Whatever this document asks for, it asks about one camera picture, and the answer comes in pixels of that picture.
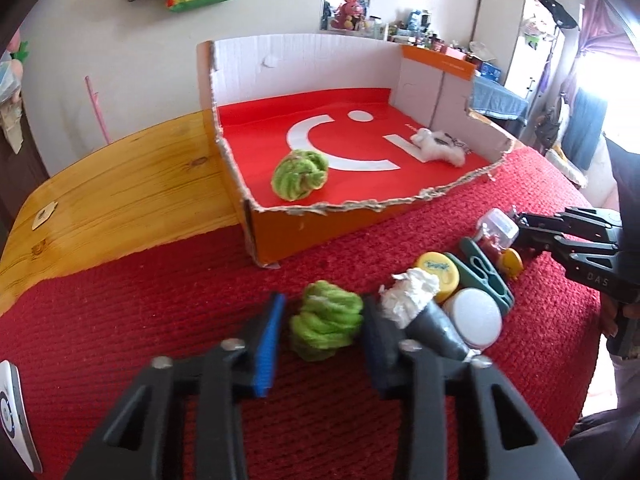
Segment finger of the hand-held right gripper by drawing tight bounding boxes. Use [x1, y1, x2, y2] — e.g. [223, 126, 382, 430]
[514, 238, 620, 269]
[514, 207, 622, 242]

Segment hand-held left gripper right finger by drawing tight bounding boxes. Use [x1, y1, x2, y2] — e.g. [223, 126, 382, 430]
[362, 295, 567, 480]

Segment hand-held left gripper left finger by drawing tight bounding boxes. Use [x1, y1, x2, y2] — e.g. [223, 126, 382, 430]
[82, 292, 288, 480]

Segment green yarn ball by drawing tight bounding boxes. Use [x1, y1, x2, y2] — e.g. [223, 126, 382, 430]
[271, 149, 331, 203]
[289, 280, 365, 363]

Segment white wad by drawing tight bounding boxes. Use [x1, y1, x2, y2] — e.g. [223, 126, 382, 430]
[377, 267, 493, 366]

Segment small yellow toy figure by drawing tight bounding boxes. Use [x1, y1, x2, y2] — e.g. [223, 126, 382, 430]
[500, 249, 524, 279]

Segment clear plastic container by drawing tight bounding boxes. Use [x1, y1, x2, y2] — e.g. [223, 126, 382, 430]
[475, 208, 521, 252]

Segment small red toy figure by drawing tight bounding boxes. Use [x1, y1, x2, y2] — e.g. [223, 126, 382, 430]
[480, 232, 506, 262]

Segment green clothespin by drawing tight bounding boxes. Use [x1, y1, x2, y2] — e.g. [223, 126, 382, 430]
[446, 237, 516, 317]

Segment white round lid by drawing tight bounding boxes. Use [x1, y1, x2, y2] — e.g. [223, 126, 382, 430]
[442, 287, 503, 349]

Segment yellow bottle cap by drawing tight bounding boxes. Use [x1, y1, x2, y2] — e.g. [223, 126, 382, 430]
[415, 252, 459, 304]

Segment orange and white cardboard box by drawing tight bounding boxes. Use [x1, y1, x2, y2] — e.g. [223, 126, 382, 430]
[196, 32, 516, 268]

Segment person's right hand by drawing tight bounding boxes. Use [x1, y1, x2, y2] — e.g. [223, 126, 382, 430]
[599, 294, 622, 338]

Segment hanging clothes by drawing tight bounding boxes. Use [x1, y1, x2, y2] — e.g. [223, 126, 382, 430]
[534, 89, 609, 191]

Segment red woven mat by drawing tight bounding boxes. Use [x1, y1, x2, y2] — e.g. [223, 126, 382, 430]
[0, 147, 603, 480]

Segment blue cloth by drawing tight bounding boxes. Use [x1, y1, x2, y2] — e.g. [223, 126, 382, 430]
[472, 75, 530, 121]

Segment white plush toy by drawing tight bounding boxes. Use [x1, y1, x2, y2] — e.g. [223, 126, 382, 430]
[409, 128, 469, 167]

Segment white wardrobe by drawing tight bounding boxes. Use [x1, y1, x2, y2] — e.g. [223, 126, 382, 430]
[470, 0, 532, 97]

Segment black hat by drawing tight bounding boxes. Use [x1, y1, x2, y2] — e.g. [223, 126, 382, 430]
[540, 0, 579, 29]

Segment cluster of bottles and jars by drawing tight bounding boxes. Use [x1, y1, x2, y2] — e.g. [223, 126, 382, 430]
[365, 9, 502, 77]

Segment small paper tag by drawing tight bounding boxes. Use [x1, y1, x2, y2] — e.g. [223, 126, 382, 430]
[32, 201, 59, 231]

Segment white electronic device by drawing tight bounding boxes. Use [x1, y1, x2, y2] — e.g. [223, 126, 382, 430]
[0, 360, 44, 474]

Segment pink stick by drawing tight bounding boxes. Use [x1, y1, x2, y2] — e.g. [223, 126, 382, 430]
[84, 76, 109, 144]

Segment red plush toy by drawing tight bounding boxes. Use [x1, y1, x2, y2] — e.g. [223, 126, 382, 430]
[335, 0, 369, 31]

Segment clear plastic bag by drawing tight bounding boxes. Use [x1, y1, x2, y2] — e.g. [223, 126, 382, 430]
[0, 55, 24, 107]

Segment pink plush toy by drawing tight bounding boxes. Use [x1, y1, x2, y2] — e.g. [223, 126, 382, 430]
[5, 29, 34, 62]

